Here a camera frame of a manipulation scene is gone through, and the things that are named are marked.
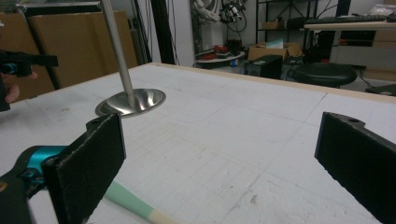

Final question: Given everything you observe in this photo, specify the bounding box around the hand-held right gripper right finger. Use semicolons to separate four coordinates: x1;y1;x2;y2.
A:
314;111;396;224

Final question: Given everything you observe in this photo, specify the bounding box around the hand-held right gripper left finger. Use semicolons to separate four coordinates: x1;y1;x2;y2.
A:
41;113;127;224

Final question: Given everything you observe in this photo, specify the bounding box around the large cardboard panel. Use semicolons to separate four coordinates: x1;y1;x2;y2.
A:
0;9;139;103

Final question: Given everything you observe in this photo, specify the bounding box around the metal stand with round base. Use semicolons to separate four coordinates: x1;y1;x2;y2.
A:
94;0;167;119

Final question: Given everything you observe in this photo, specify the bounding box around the black round stool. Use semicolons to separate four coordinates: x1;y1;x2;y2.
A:
290;62;359;89

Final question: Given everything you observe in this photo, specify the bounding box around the black box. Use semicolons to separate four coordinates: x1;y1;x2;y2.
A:
243;54;284;80

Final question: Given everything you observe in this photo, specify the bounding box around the light wooden desk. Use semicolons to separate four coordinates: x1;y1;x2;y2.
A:
300;21;396;32

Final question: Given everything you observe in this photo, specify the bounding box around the open cardboard box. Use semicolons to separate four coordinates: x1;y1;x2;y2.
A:
247;41;304;62

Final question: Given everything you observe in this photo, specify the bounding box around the black keyboard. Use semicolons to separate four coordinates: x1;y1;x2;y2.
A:
304;14;389;25

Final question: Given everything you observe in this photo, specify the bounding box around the black metal shelf rack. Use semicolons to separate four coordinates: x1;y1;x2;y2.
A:
255;0;320;45

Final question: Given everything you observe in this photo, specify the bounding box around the round white low table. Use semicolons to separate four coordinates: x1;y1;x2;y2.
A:
194;50;247;70

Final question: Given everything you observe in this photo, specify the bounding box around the mint green and cream handle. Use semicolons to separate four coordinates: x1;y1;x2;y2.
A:
104;180;179;224

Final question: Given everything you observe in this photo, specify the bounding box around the black vertical post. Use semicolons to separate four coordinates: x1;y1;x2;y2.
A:
150;0;176;65

